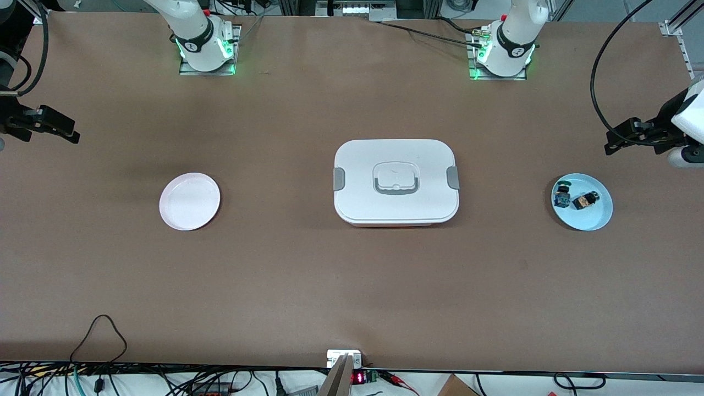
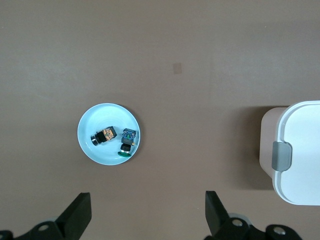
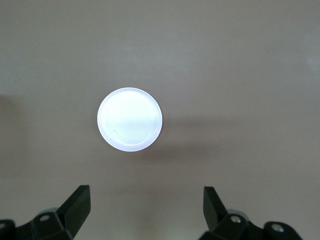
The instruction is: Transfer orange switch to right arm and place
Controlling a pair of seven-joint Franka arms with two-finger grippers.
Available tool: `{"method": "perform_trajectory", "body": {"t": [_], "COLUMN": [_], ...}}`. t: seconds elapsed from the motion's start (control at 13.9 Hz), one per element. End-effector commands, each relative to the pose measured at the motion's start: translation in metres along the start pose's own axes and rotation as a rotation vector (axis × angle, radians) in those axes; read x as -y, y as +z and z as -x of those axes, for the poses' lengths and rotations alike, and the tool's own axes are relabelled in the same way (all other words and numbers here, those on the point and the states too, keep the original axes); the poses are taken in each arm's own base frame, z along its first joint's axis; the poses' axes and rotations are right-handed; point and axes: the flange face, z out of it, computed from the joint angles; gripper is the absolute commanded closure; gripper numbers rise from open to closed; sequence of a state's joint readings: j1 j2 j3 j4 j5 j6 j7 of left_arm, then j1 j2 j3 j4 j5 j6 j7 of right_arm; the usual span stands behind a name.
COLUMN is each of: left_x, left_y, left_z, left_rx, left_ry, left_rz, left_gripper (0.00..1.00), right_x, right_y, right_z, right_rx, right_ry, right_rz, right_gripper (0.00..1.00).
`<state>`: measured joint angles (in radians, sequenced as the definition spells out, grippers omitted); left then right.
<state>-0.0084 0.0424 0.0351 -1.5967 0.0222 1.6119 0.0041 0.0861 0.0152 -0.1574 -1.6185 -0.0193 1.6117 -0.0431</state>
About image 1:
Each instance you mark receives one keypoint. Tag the white lidded box grey latches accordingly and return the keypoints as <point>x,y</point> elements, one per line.
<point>396,206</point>

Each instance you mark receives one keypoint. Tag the light blue round plate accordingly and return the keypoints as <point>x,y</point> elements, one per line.
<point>591,217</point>

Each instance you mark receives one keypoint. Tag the aluminium frame rail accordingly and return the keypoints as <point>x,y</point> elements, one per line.
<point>357,10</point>

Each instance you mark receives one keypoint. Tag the green blue push button switch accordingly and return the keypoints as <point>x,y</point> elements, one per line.
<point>562,195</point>

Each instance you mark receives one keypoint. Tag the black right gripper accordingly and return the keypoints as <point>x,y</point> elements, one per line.
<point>12,118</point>

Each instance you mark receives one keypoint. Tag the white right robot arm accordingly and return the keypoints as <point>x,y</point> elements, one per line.
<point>198,49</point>

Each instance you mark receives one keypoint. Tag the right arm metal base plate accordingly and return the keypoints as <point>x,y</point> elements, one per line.
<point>237,41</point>

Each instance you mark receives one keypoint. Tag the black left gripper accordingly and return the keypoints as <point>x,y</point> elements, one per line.
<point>661,130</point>

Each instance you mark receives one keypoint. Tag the aluminium frame profile with bracket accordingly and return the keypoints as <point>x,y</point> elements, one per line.
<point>672,28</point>

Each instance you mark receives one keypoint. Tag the red digit display module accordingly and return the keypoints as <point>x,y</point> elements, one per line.
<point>359,377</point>

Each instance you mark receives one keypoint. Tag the aluminium frame corner profile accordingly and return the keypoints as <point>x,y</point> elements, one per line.
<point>34,14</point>

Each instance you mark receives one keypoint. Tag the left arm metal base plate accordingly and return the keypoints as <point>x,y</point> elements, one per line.
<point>472,60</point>

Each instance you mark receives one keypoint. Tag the small white electronics box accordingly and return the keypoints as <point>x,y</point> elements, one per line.
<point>336,356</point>

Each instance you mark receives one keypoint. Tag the pale pink round plate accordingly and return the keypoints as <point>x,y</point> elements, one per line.
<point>190,202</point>

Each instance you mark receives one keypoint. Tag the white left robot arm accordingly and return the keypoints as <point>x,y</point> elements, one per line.
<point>511,49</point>

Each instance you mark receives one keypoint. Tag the orange push button switch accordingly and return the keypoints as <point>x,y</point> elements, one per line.
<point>585,200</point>

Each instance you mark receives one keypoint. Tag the grey aluminium bar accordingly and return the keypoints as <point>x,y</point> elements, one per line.
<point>336,382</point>

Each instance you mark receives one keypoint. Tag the brown cardboard piece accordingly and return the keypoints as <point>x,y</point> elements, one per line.
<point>455,388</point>

